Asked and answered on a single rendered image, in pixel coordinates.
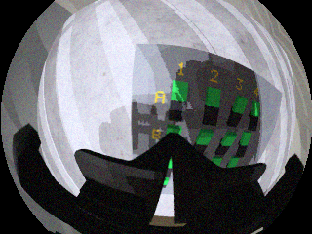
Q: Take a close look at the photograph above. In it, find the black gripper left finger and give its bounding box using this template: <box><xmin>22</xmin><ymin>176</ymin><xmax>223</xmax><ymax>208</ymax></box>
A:
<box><xmin>74</xmin><ymin>132</ymin><xmax>175</xmax><ymax>222</ymax></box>

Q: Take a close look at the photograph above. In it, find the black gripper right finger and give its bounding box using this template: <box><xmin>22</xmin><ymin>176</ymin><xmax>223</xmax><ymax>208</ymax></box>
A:
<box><xmin>172</xmin><ymin>133</ymin><xmax>266</xmax><ymax>223</ymax></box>

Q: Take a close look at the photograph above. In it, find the grey switch panel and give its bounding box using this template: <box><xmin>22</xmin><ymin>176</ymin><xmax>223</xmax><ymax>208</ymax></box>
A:
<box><xmin>132</xmin><ymin>43</ymin><xmax>282</xmax><ymax>168</ymax></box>

